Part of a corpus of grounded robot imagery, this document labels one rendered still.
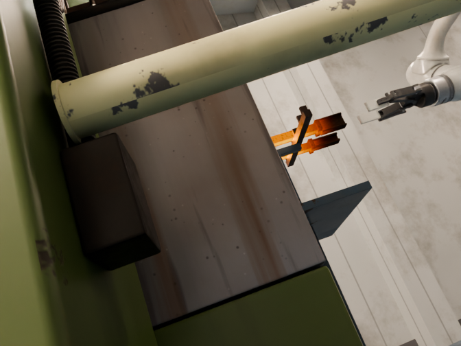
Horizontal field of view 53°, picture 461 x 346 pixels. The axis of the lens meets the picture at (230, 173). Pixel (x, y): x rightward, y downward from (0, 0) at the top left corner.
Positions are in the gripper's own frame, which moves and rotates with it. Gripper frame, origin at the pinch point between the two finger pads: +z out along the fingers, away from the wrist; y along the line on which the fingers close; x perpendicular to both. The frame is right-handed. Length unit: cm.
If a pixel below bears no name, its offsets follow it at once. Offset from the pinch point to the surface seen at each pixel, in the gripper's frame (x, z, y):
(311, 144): -0.5, 18.4, 9.7
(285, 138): -0.8, 29.1, -1.5
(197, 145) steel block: -28, 63, -68
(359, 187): -27.1, 23.9, -20.0
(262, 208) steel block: -39, 58, -68
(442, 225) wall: -3, -177, 291
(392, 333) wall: -73, -77, 268
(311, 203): -27.0, 36.4, -20.1
